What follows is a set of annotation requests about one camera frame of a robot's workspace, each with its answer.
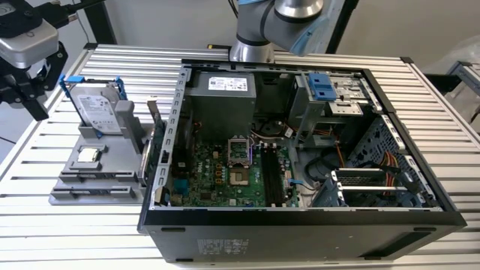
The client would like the thin black wall cable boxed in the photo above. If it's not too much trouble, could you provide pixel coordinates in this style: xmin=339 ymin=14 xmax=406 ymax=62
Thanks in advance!
xmin=77 ymin=15 xmax=93 ymax=43

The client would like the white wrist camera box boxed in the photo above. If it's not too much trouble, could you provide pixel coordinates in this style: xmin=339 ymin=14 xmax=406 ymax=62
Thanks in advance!
xmin=0 ymin=19 xmax=61 ymax=69

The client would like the grey power supply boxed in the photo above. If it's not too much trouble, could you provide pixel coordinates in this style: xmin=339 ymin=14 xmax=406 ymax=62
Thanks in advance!
xmin=186 ymin=70 xmax=259 ymax=141

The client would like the thin orange wire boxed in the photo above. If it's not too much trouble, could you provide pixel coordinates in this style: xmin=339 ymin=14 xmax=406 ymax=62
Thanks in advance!
xmin=335 ymin=142 xmax=347 ymax=168

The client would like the black case fan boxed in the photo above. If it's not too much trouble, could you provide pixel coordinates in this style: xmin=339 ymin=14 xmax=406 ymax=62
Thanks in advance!
xmin=175 ymin=111 xmax=197 ymax=158

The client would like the metal socket cover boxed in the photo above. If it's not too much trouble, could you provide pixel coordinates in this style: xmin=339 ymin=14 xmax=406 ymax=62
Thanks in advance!
xmin=227 ymin=136 xmax=251 ymax=167

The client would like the silver CPU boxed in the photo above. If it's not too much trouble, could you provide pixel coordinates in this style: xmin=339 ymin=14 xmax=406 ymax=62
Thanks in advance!
xmin=77 ymin=147 xmax=101 ymax=163

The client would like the green graphics card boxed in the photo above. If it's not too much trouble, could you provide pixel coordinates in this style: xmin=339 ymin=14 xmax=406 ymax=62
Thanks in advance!
xmin=137 ymin=97 xmax=169 ymax=188

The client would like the black frame post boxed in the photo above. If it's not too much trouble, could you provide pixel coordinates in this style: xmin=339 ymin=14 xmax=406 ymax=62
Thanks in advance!
xmin=81 ymin=0 xmax=118 ymax=46
xmin=326 ymin=0 xmax=362 ymax=54

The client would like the black looped wire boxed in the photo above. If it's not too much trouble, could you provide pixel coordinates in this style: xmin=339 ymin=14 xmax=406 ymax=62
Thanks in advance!
xmin=306 ymin=147 xmax=339 ymax=181

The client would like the round black speaker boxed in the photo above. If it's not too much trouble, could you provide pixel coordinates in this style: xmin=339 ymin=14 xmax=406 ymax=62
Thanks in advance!
xmin=261 ymin=119 xmax=290 ymax=138

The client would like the thick black camera cable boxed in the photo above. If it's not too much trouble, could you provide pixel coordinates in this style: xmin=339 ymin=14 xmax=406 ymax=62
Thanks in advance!
xmin=45 ymin=0 xmax=111 ymax=29

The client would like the blue drive latch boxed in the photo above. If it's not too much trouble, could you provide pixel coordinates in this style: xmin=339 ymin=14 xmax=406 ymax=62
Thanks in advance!
xmin=306 ymin=72 xmax=338 ymax=101

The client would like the black RAM slot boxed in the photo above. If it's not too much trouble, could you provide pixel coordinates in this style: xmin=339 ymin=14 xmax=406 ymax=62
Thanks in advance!
xmin=273 ymin=143 xmax=286 ymax=208
xmin=262 ymin=143 xmax=273 ymax=208

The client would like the hard disk in blue carrier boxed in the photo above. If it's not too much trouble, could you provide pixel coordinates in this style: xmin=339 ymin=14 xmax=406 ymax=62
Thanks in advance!
xmin=58 ymin=73 xmax=129 ymax=139

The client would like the metal disk bay cage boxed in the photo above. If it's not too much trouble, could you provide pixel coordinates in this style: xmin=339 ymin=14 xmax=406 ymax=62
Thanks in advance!
xmin=311 ymin=167 xmax=433 ymax=209

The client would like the grey parts rack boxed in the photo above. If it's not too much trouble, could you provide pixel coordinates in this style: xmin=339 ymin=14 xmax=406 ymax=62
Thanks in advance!
xmin=49 ymin=100 xmax=151 ymax=206

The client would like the clear plastic bag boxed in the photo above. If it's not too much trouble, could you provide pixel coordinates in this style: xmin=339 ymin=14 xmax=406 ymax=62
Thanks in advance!
xmin=427 ymin=35 xmax=480 ymax=75

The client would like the black camera bracket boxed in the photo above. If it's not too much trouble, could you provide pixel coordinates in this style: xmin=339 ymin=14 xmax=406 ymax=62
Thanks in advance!
xmin=0 ymin=0 xmax=45 ymax=39

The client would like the green motherboard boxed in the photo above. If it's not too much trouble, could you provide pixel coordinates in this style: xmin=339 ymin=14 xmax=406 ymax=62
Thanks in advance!
xmin=171 ymin=139 xmax=302 ymax=208

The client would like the black PC case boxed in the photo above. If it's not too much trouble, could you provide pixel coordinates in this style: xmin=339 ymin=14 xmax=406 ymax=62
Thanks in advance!
xmin=137 ymin=57 xmax=469 ymax=264

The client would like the CPU socket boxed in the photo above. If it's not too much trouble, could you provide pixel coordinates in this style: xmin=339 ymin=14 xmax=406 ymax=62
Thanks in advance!
xmin=230 ymin=167 xmax=251 ymax=186

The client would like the orange yellow wire bundle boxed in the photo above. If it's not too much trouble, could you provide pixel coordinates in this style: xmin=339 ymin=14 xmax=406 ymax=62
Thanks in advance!
xmin=378 ymin=150 xmax=401 ymax=197

